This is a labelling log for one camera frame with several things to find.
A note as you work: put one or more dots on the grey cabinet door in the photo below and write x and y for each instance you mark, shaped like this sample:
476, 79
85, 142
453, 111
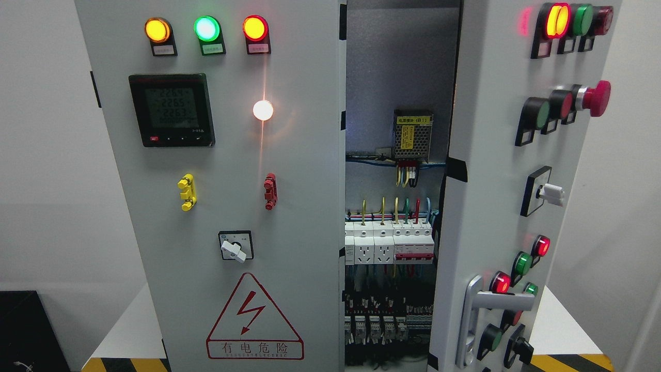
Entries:
297, 244
512, 114

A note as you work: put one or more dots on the red terminal connector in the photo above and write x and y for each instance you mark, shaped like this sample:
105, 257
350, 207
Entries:
270, 191

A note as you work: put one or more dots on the white socket breaker row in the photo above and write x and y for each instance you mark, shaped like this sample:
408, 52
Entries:
388, 243

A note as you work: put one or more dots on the metal mesh power supply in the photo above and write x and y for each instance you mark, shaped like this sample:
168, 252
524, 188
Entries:
412, 133

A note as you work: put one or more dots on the white lit indicator lamp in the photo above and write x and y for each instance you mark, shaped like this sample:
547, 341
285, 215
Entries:
263, 110

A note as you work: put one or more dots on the lower relay terminal row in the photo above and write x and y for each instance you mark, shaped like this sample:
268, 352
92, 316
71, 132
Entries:
380, 329

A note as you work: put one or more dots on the yellow terminal connector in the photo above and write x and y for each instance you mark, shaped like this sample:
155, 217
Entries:
187, 192

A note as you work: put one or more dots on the red electric hazard sticker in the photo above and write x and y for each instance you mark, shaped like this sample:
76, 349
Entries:
251, 326

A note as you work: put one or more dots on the black digital power meter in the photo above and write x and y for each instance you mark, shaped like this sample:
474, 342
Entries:
173, 110

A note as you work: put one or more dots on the red indicator lamp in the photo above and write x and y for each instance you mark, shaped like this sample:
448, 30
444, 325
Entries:
257, 38

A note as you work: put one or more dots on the green indicator lamp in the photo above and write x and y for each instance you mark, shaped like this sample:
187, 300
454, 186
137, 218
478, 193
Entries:
209, 33

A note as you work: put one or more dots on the yellow indicator lamp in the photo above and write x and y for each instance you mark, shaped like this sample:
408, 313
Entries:
160, 34

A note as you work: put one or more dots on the red emergency stop button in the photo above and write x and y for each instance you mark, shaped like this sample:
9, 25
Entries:
594, 99

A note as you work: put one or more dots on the black box at left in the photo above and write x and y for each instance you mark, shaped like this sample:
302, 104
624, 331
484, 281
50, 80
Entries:
28, 342

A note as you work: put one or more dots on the white rotary selector switch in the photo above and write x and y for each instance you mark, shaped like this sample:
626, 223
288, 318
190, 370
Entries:
236, 245

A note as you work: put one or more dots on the silver door handle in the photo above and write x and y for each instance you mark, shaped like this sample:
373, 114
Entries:
480, 332

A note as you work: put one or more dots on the white rotary switch right door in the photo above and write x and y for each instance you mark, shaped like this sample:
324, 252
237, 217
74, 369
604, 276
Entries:
539, 189

